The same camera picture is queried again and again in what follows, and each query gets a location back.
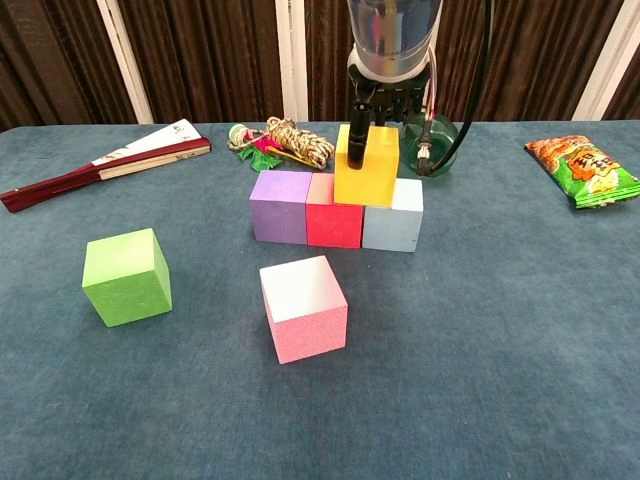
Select orange green snack bag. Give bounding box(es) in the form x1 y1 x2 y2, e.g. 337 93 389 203
523 134 640 210

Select folding fan dark red ribs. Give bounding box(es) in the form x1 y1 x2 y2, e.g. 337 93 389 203
0 118 213 214

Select white metal frame post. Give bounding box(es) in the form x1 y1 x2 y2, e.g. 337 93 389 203
571 0 640 122
274 0 309 122
95 0 155 125

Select dark green glass bottle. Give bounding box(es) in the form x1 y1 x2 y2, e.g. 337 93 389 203
398 110 461 179

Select green foam cube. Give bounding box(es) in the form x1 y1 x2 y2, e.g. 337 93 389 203
81 227 173 329

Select colourful tassel ornament green leaves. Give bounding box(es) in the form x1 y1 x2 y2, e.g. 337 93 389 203
227 123 301 174

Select red foam cube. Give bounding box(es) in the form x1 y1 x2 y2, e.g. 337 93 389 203
305 172 365 250

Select light blue foam cube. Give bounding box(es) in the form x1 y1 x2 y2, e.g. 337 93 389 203
362 178 425 254

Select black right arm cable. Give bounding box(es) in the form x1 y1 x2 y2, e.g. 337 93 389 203
415 0 497 180

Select blue felt table mat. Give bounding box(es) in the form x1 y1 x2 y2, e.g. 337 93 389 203
0 119 640 480

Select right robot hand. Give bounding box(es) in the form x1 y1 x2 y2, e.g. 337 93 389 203
346 44 436 172

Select yellow foam cube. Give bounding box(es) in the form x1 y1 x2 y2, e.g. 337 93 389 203
333 124 401 208

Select braided beige rope bundle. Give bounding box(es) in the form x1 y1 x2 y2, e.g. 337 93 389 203
264 116 337 170

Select purple foam cube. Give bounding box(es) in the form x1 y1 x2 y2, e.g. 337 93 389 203
248 169 314 246

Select pale pink foam cube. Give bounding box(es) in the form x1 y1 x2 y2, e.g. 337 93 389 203
258 254 349 366

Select dark brown pleated curtain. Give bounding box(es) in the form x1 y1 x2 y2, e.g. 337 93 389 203
0 0 640 132

